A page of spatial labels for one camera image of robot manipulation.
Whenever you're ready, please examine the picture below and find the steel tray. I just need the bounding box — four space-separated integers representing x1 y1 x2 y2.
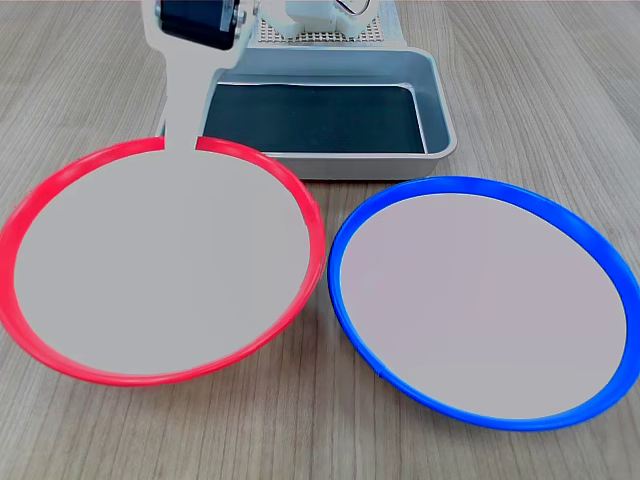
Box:
154 45 459 181

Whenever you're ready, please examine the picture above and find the pale perforated base plate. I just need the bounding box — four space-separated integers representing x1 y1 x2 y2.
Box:
254 0 404 49

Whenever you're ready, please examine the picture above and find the white plate blue rim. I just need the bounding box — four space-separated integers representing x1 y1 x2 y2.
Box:
326 174 640 433

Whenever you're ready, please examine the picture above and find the white plate red rim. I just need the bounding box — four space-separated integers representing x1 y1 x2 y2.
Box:
0 135 327 389

